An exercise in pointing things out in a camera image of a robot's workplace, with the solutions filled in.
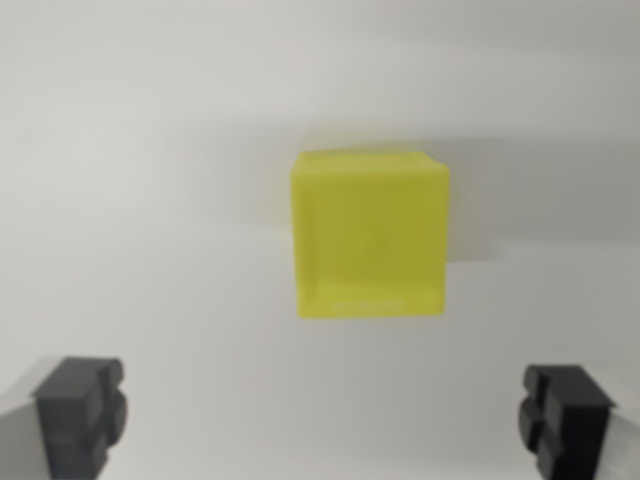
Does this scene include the black grey gripper left finger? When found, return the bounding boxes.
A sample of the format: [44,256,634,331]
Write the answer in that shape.
[0,355,128,480]

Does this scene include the black grey gripper right finger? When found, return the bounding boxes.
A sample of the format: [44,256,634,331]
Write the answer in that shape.
[517,364,640,480]

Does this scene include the yellow cube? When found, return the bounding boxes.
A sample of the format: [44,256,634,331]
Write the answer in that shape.
[290,149,450,321]

